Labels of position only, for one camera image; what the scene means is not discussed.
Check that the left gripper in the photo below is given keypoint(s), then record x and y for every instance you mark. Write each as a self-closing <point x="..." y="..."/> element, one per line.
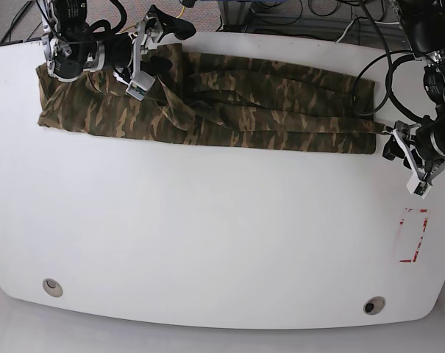
<point x="421" y="147"/>

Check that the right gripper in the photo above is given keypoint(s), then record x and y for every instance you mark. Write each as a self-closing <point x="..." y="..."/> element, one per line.
<point x="128" y="48"/>

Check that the camouflage t-shirt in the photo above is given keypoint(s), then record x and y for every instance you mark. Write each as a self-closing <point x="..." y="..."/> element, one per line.
<point x="220" y="100"/>

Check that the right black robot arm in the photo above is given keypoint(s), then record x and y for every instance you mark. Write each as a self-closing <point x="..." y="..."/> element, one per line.
<point x="72" y="46"/>

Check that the red tape rectangle marking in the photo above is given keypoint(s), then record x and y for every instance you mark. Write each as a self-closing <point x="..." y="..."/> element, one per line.
<point x="411" y="231"/>

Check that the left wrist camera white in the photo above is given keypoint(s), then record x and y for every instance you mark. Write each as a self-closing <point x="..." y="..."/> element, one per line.
<point x="418" y="187"/>

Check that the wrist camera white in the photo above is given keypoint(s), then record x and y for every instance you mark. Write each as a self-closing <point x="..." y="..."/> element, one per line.
<point x="418" y="187"/>
<point x="140" y="84"/>

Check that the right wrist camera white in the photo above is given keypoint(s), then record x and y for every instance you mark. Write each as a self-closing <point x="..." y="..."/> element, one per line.
<point x="140" y="84"/>

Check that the right table cable grommet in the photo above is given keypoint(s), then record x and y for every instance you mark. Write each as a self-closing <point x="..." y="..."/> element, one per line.
<point x="374" y="305"/>

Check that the table cable grommet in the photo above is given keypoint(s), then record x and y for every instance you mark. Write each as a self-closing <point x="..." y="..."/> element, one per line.
<point x="374" y="305"/>
<point x="52" y="288"/>

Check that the left table cable grommet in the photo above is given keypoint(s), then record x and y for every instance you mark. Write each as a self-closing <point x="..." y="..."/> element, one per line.
<point x="52" y="288"/>

